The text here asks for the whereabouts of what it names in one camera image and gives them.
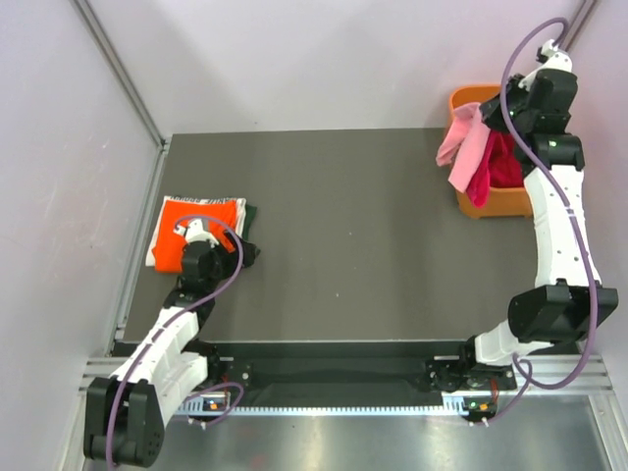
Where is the magenta t shirt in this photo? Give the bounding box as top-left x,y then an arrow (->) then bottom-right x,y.
466,131 -> 523,208

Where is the light pink t shirt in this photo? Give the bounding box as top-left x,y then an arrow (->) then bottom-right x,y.
436,102 -> 491,193

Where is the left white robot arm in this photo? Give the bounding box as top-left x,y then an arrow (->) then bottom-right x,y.
82,236 -> 260,468

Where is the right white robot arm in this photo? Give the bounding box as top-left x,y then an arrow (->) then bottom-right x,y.
457,69 -> 618,389

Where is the folded dark green t shirt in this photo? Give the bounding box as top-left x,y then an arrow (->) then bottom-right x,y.
239,204 -> 261,268

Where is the folded white printed t shirt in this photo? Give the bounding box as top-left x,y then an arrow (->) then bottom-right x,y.
145,195 -> 247,273

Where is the orange plastic basket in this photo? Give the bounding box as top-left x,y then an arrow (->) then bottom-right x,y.
448,84 -> 533,219

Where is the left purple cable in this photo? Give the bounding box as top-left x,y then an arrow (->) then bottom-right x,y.
105,214 -> 246,470

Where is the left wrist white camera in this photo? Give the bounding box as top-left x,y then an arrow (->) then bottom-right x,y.
174,218 -> 229,248

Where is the wrist white camera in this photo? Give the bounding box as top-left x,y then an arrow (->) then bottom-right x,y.
174,218 -> 229,248
519,39 -> 573,90

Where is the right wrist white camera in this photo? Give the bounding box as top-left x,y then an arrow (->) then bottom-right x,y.
519,39 -> 573,90

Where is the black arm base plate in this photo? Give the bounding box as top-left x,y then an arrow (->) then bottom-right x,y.
186,340 -> 521,408

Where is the aluminium frame rail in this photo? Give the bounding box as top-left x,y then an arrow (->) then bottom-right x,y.
78,354 -> 614,395

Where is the grey slotted cable duct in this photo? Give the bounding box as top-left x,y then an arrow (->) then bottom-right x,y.
175,393 -> 497,420

